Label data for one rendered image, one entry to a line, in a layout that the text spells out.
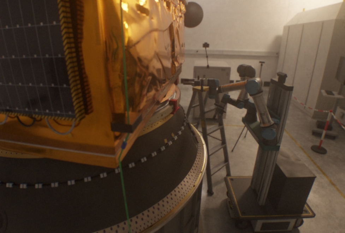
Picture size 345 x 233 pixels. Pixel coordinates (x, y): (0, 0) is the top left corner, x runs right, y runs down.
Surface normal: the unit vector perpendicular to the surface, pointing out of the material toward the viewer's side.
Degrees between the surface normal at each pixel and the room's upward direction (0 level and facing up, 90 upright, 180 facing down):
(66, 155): 90
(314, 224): 0
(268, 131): 97
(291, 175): 0
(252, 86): 83
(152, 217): 43
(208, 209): 0
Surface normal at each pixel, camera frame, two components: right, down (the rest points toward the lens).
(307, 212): 0.00, -0.94
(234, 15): -0.14, 0.33
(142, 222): 0.40, -0.51
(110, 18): 0.67, 0.19
